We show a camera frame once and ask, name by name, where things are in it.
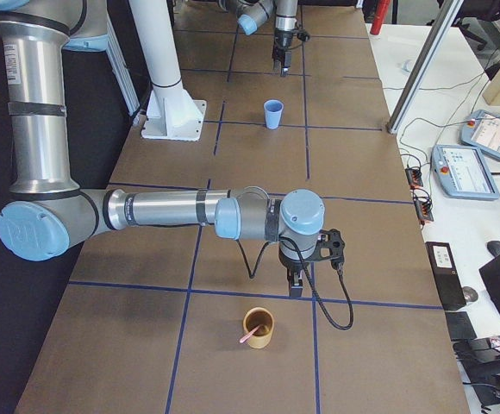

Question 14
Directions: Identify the aluminium frame post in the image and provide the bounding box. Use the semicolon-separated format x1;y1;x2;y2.
386;0;464;135

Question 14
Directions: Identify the black flat box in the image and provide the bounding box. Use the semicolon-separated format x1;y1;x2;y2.
445;311;477;342

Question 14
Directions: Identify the far teach pendant tablet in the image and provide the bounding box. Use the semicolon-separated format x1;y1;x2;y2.
459;110;500;161

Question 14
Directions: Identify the black computer mouse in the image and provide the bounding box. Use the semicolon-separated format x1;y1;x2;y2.
486;240;500;257

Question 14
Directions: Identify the white pedestal column base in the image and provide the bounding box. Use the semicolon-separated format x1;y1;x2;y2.
129;0;207;141

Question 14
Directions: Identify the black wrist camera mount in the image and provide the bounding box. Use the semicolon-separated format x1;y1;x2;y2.
314;229;345;263
295;28;310;43

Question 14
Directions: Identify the near teach pendant tablet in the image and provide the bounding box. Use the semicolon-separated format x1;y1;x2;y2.
431;145;500;201

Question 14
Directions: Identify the black power adapter box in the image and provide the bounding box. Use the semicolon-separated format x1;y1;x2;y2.
425;241;466;311

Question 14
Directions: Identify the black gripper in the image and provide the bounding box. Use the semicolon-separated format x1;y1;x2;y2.
278;241;317;298
272;28;295;77

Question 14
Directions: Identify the orange connector block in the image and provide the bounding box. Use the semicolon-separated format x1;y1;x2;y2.
405;166;423;189
413;196;434;224

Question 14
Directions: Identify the lower orange connector block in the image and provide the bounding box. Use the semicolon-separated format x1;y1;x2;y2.
413;196;434;224

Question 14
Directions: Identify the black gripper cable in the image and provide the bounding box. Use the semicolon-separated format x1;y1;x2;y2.
237;236;354;331

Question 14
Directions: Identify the light blue ribbed cup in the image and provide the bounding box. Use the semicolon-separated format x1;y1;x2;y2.
263;99;284;129

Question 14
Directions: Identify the bamboo wooden cup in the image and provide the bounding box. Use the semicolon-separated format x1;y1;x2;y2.
242;307;275;349

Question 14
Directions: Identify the upper orange connector block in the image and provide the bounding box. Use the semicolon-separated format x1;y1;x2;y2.
405;166;423;189

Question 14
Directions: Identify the teach pendant tablet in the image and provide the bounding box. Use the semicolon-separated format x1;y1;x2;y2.
431;145;500;201
459;110;500;161

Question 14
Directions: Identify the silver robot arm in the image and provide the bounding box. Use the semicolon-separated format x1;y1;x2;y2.
0;1;328;297
217;0;298;77

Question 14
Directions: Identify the red cylinder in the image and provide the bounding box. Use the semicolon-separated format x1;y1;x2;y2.
370;0;391;36

